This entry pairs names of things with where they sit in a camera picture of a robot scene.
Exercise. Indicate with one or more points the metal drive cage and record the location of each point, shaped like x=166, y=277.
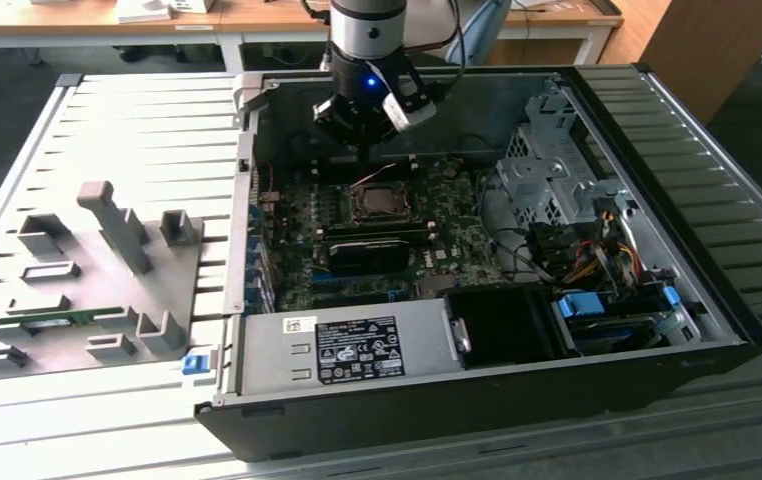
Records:
x=533, y=180

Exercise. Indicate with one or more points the thin metal locking lever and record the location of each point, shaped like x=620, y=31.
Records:
x=375, y=174

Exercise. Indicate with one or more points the CPU socket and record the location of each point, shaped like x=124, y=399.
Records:
x=380, y=217

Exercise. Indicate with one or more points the wooden cabinet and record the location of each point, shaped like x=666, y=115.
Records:
x=707, y=45

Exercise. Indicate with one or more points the green RAM stick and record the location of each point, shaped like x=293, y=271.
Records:
x=82, y=316

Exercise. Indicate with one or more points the grey power supply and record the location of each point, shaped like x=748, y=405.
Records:
x=267, y=345

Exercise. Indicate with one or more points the white cardboard box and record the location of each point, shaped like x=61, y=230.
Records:
x=196, y=5
x=146, y=12

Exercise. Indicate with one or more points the blue plastic latch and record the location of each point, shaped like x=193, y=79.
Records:
x=670, y=296

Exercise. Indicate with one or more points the grey parts rack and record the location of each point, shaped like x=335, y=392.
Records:
x=96, y=292

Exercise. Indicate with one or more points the blue plastic clip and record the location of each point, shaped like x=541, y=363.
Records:
x=194, y=364

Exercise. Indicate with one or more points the blue disk carrier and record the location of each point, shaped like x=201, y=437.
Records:
x=580, y=305

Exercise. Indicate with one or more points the black graphics card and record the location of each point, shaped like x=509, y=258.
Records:
x=367, y=257

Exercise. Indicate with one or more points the black fan shroud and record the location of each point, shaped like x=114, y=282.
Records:
x=500, y=325

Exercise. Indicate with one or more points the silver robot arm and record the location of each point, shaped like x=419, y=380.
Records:
x=367, y=35

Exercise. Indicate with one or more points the black PC case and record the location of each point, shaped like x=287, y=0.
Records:
x=420, y=420

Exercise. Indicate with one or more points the green motherboard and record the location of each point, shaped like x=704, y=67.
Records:
x=467, y=235

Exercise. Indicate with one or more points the wooden desk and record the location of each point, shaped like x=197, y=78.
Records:
x=86, y=22

